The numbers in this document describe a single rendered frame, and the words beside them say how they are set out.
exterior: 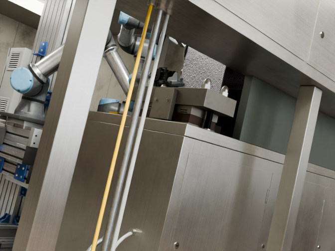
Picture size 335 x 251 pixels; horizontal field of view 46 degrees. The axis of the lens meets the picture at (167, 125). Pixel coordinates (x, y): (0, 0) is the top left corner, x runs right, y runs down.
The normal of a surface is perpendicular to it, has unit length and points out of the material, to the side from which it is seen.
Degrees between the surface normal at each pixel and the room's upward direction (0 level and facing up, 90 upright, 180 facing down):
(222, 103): 90
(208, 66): 90
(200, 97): 90
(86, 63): 90
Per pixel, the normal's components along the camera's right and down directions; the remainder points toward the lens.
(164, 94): -0.71, -0.22
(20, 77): -0.15, -0.01
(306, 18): 0.66, 0.10
